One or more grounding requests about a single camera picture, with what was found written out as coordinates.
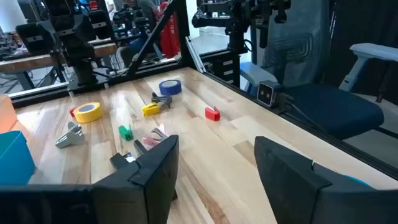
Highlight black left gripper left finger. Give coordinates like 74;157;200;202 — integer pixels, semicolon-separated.
0;135;180;224

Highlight person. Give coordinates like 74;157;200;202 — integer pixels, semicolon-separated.
119;0;163;68

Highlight small grey table camera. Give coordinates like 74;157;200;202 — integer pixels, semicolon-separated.
256;80;295;113

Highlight wooden workbench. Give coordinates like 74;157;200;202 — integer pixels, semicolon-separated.
0;42;118;74

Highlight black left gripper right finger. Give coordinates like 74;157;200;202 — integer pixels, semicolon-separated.
254;136;398;224

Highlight beige bin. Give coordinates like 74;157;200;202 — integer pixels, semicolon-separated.
0;94;19;134

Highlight red hanging garment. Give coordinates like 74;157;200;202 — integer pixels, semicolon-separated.
159;1;181;60

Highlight green stapler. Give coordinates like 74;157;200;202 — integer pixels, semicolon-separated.
118;124;134;141

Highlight blue tape roll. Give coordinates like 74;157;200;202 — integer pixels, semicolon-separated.
159;79;183;96

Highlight pink staple remover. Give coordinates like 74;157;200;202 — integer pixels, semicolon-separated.
142;123;169;151

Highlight blue office chair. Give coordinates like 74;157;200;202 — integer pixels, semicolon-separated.
239;0;398;141

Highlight black camera cable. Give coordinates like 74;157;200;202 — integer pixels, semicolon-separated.
290;101;329;133

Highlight blue plastic bin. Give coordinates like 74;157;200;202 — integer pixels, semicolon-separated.
0;130;36;186

